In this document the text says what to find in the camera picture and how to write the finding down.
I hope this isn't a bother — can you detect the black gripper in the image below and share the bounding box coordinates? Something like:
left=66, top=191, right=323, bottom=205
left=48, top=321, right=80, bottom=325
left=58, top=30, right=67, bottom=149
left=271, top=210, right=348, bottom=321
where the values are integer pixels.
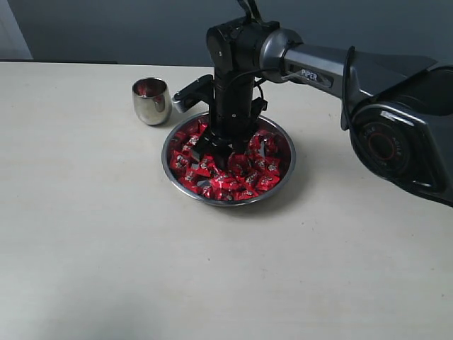
left=191, top=72, right=268, bottom=171

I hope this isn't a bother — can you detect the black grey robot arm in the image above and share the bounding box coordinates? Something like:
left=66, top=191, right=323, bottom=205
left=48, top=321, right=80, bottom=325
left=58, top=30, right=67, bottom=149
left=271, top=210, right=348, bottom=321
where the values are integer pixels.
left=193, top=18, right=452, bottom=206

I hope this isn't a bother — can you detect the round steel plate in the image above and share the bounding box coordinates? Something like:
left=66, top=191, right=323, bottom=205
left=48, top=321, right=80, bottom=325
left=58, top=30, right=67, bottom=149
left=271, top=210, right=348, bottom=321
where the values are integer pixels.
left=161, top=113, right=296, bottom=207

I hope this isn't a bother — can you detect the steel cup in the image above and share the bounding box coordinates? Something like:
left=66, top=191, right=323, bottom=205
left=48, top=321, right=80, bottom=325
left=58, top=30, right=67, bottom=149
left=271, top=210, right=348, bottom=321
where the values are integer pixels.
left=132, top=77, right=172, bottom=126

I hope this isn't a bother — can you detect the red wrapped candy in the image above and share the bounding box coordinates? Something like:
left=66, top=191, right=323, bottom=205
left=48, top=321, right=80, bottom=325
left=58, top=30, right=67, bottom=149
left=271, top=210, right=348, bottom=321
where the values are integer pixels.
left=264, top=157, right=280, bottom=176
left=169, top=150, right=190, bottom=172
left=178, top=169, right=199, bottom=187
left=255, top=174, right=280, bottom=191

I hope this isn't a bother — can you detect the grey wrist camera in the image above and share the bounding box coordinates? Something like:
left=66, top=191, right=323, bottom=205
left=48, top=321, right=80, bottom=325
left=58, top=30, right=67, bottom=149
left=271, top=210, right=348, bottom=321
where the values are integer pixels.
left=172, top=74, right=214, bottom=113

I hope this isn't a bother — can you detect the black cable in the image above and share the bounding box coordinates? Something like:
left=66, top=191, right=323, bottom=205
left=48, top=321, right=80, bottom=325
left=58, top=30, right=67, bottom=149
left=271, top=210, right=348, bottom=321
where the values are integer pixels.
left=233, top=0, right=355, bottom=132

